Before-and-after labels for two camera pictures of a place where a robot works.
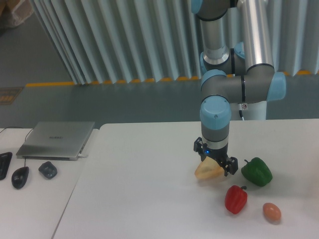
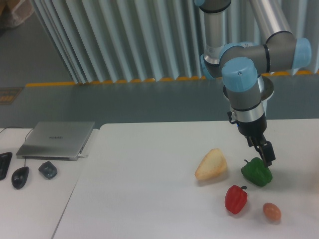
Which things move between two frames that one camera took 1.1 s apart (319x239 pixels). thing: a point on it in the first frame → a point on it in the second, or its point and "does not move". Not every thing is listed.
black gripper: (220, 155) → (252, 129)
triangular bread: (209, 169) does not move
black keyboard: (5, 158) does not move
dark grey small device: (48, 169) does not move
